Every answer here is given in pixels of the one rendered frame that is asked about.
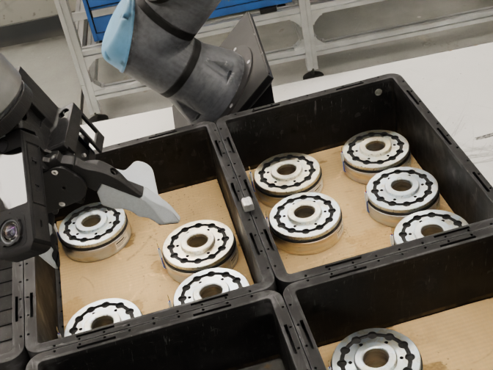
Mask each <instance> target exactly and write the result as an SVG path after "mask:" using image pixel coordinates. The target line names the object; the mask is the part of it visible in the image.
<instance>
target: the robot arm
mask: <svg viewBox="0 0 493 370"><path fill-rule="evenodd" d="M220 2H221V0H121V1H120V3H119V4H118V5H117V7H116V9H115V11H114V12H113V15H112V17H111V19H110V21H109V24H108V26H107V28H106V32H105V35H104V37H103V42H102V48H101V52H102V55H103V58H104V59H105V60H106V61H107V62H108V63H109V64H111V65H113V66H114V67H116V68H117V69H118V70H119V71H120V72H121V73H125V74H127V75H128V76H130V77H132V78H133V79H136V80H137V81H139V82H140V83H142V84H143V85H145V86H147V87H149V88H150V89H152V90H154V91H156V92H157V93H159V94H161V95H162V96H164V97H165V98H168V99H169V100H170V101H171V102H172V103H173V105H174V106H175V107H176V108H177V109H178V111H179V112H180V113H181V114H182V115H183V116H184V117H185V118H186V119H187V120H188V122H190V124H195V123H200V122H204V121H210V122H214V121H215V120H217V119H218V118H219V117H220V115H221V114H222V113H223V112H224V111H225V110H226V108H227V107H228V105H229V104H230V102H231V101H232V99H233V97H234V96H235V94H236V92H237V90H238V88H239V85H240V83H241V80H242V77H243V74H244V66H245V63H244V58H243V57H242V56H241V55H240V54H238V53H236V52H235V51H233V50H230V49H227V48H222V47H218V46H213V45H210V44H207V43H203V42H201V41H199V40H198V39H196V38H195V37H194V36H195V35H196V34H197V33H198V31H199V30H200V29H201V27H202V26H203V24H204V23H205V22H206V21H207V20H208V18H209V17H210V15H211V14H212V12H213V11H214V10H215V9H216V7H217V6H218V5H219V3H220ZM66 112H68V115H67V118H66V117H64V116H65V113H66ZM81 118H82V119H83V120H84V122H85V123H86V124H87V125H88V126H89V127H90V128H91V129H92V130H93V131H94V132H95V138H94V141H93V139H92V138H91V137H90V136H89V135H88V134H87V133H86V131H85V130H84V129H83V128H82V127H81V126H80V122H81ZM79 132H80V133H81V134H80V135H79ZM103 142H104V135H102V133H100V132H99V130H98V129H97V128H96V127H95V126H94V125H93V124H92V122H91V121H90V120H89V119H88V118H87V117H86V115H85V114H84V113H83V112H82V111H81V110H80V109H79V108H78V107H77V106H76V105H75V104H74V103H71V104H68V105H67V106H64V107H62V108H59V107H58V106H57V105H56V104H55V103H54V102H53V101H52V100H51V99H50V98H49V97H48V96H47V95H46V94H45V93H44V92H43V90H42V89H41V88H40V87H39V86H38V85H37V84H36V83H35V81H34V80H33V79H32V78H31V77H30V76H29V75H28V74H27V72H26V71H25V70H24V69H23V68H22V67H21V66H19V67H17V68H14V66H13V65H12V64H11V63H10V62H9V61H8V60H7V59H6V58H5V56H4V55H3V54H2V53H1V52H0V259H2V260H6V261H13V262H17V263H18V262H20V261H24V260H26V259H29V258H32V257H35V256H37V255H38V256H40V257H41V258H42V259H43V260H45V261H46V262H47V263H48V264H50V265H51V266H52V267H53V268H55V269H58V268H60V259H59V252H58V250H57V249H56V247H55V242H56V237H55V236H54V235H53V230H54V223H55V216H54V215H55V214H58V212H59V209H61V208H64V207H65V206H69V205H71V204H73V203H80V204H82V203H84V200H85V195H86V193H87V187H89V188H90V189H93V190H95V191H97V193H98V197H99V199H100V202H101V204H102V205H104V206H107V207H109V208H122V209H126V210H129V211H132V212H133V213H135V215H137V216H138V217H146V218H149V219H151V220H153V221H155V222H156V223H158V224H159V225H168V224H176V223H179V222H180V216H179V215H178V213H177V212H176V211H175V210H174V208H173V207H171V205H170V204H168V202H166V201H165V200H163V199H162V198H161V197H160V196H159V195H158V190H157V187H156V181H155V177H154V173H153V169H152V168H151V167H150V166H149V165H148V164H146V163H144V162H140V161H136V162H134V163H133V164H132V165H131V166H130V167H129V168H127V169H126V170H118V169H116V168H114V167H113V166H111V165H110V164H107V163H105V162H102V161H100V160H95V157H96V155H95V151H94V150H93V149H91V147H90V146H89V145H90V144H91V145H92V146H93V147H94V148H95V149H96V151H97V152H99V153H102V150H103Z"/></svg>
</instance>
